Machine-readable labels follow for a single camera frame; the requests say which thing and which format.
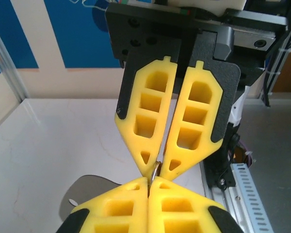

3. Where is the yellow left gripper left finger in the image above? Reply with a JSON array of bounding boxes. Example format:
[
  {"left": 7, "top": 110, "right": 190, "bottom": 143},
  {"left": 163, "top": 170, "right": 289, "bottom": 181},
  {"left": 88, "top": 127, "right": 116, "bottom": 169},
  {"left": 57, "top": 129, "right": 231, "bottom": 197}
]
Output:
[{"left": 55, "top": 176, "right": 149, "bottom": 233}]

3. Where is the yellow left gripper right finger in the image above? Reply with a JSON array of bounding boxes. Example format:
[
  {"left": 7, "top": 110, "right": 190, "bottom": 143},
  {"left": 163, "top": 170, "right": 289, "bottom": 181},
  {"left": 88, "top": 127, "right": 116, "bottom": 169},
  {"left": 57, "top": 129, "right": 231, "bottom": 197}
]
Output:
[{"left": 147, "top": 176, "right": 243, "bottom": 233}]

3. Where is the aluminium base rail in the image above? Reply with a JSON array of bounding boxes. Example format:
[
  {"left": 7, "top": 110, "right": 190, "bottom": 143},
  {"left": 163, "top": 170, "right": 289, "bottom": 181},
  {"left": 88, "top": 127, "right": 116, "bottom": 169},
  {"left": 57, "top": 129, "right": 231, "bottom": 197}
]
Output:
[{"left": 200, "top": 160, "right": 255, "bottom": 233}]

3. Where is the grey slotted cable duct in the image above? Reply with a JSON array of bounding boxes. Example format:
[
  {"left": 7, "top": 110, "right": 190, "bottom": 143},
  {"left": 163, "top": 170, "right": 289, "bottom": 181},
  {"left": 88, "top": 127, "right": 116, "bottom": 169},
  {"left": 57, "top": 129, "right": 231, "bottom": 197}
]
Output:
[{"left": 231, "top": 162, "right": 276, "bottom": 233}]

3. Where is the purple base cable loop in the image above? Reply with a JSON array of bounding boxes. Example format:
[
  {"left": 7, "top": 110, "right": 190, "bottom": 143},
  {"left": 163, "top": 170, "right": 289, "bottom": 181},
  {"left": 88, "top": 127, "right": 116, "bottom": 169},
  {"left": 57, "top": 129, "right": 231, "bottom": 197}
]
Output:
[{"left": 236, "top": 142, "right": 254, "bottom": 169}]

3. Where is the aluminium frame post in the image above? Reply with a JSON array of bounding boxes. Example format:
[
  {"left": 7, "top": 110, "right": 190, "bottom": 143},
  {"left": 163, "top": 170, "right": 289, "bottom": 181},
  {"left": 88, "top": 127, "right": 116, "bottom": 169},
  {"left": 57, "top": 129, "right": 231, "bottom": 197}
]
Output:
[{"left": 0, "top": 18, "right": 30, "bottom": 104}]

